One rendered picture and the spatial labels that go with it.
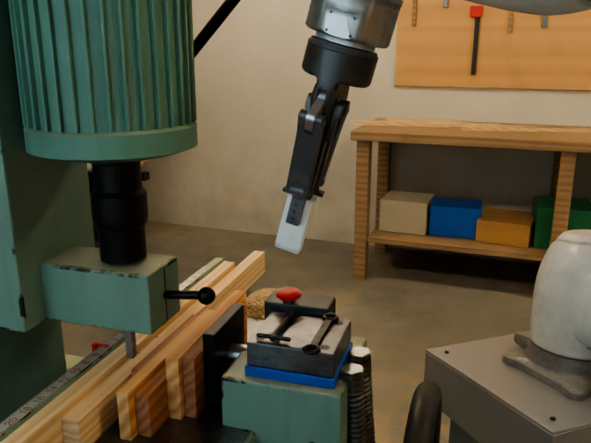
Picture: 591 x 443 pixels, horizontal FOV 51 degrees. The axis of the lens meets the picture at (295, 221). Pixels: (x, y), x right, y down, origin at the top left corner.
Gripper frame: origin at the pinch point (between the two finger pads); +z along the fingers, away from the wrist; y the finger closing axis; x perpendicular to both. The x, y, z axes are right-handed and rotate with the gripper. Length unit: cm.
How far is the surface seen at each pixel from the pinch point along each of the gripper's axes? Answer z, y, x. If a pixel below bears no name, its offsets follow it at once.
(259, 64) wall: 24, -331, -124
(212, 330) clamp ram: 13.3, 6.6, -4.4
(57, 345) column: 30.5, -2.0, -29.0
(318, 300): 9.2, -2.1, 4.9
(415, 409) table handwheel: 11.4, 8.8, 19.0
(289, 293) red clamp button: 8.5, 0.4, 1.7
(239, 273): 20.7, -24.4, -12.1
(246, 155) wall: 86, -333, -119
